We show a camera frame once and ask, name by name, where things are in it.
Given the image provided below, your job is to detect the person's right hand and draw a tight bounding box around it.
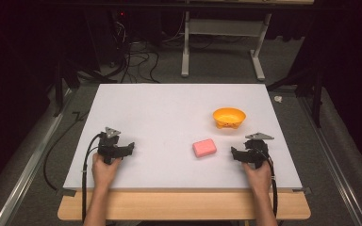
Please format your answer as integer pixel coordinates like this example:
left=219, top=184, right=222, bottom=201
left=241, top=160, right=273, bottom=196

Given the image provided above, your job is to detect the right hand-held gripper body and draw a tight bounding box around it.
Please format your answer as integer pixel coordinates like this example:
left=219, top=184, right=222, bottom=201
left=234, top=132, right=275, bottom=170

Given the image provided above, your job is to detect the person's left hand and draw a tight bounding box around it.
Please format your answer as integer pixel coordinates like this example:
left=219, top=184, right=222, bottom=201
left=91, top=153, right=123, bottom=192

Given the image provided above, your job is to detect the white table board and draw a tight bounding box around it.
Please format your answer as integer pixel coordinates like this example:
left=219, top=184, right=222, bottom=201
left=63, top=83, right=304, bottom=191

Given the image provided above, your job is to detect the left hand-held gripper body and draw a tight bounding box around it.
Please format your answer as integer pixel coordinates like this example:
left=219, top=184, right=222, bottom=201
left=96, top=126, right=130, bottom=166

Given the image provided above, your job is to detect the black stand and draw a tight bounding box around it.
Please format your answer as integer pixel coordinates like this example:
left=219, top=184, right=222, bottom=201
left=266, top=67, right=325, bottom=129
left=45, top=59, right=118, bottom=119

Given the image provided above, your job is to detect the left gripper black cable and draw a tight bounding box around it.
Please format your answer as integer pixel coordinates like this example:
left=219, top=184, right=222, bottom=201
left=80, top=133, right=103, bottom=222

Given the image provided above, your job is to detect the white metal desk frame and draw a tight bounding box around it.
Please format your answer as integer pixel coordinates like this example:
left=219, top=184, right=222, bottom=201
left=180, top=10, right=272, bottom=82

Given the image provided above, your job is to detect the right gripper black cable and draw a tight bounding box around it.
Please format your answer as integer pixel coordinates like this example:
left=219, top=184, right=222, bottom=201
left=255, top=147, right=279, bottom=218

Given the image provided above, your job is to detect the pink soap bar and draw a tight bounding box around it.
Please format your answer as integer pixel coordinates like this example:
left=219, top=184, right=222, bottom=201
left=191, top=137, right=218, bottom=158

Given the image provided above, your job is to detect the aluminium rail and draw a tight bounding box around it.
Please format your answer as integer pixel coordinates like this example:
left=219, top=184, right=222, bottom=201
left=298, top=95, right=362, bottom=226
left=0, top=88, right=76, bottom=226

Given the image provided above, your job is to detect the orange bowl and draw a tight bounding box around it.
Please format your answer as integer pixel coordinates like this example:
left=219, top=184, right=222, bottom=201
left=212, top=106, right=247, bottom=130

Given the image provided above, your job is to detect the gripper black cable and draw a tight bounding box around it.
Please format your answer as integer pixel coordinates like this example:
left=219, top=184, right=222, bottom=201
left=255, top=147, right=279, bottom=218
left=80, top=133, right=103, bottom=222

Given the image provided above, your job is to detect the wooden table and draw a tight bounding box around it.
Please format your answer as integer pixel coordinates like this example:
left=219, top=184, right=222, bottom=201
left=57, top=187, right=312, bottom=221

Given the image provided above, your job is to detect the bundle of black floor cables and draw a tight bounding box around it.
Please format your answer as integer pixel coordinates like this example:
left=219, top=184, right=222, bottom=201
left=107, top=18, right=187, bottom=85

